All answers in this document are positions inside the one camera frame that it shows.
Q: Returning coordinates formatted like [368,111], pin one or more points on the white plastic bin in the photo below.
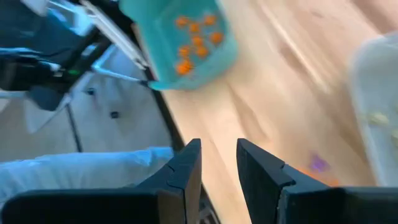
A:
[373,77]

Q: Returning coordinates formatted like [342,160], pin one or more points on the white metal bracket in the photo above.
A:
[118,34]

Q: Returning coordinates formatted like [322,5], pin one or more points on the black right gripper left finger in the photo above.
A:
[183,174]

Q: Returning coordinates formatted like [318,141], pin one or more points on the pale blue fabric bundle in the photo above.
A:
[77,171]

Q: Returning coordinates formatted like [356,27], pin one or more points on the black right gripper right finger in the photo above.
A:
[258,174]

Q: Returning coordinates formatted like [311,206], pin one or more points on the green plastic bin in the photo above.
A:
[161,46]

